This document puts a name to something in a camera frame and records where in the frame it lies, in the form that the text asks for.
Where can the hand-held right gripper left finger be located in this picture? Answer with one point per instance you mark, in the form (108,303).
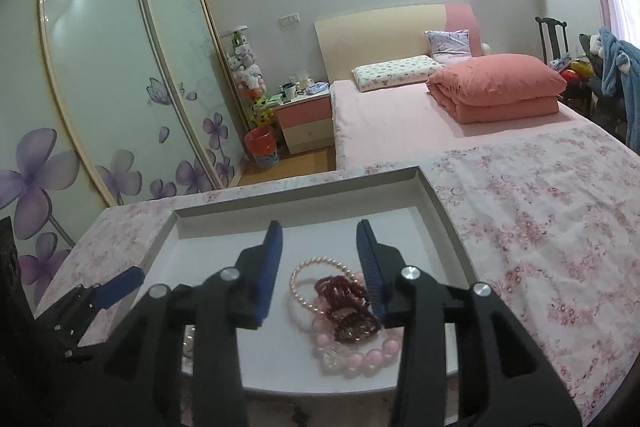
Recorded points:
(267,272)

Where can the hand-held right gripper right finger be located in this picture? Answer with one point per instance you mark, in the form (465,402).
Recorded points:
(370,267)

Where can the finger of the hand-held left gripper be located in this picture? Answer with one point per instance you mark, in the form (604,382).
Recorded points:
(120,287)
(77,352)

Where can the grey shallow cardboard box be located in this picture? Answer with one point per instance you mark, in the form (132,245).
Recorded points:
(320,217)

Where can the red trash bin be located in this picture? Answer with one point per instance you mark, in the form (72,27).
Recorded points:
(261,147)

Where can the pink bed with headboard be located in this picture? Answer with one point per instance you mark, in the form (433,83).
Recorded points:
(390,117)

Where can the pink cream nightstand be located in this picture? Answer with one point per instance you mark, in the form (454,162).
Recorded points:
(305,122)

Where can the pink floral tablecloth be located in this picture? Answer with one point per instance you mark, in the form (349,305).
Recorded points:
(525,232)

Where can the floral print pillow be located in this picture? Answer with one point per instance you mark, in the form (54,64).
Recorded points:
(395,72)

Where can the stack of plush toys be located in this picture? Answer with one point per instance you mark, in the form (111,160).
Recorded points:
(247,72)

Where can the folded pink quilt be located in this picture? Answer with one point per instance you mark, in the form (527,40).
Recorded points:
(495,87)

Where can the flower print sliding wardrobe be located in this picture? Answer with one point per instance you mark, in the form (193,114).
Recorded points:
(100,57)

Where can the purple pillow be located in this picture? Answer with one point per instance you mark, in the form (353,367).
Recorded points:
(450,46)

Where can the colourful toys pile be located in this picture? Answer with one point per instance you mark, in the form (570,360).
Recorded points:
(575,71)

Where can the black wooden chair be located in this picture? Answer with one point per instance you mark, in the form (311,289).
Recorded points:
(550,37)

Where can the blue fleece garment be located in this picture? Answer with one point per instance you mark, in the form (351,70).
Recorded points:
(622,77)

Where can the white wall switch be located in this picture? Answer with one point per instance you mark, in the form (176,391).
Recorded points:
(289,19)

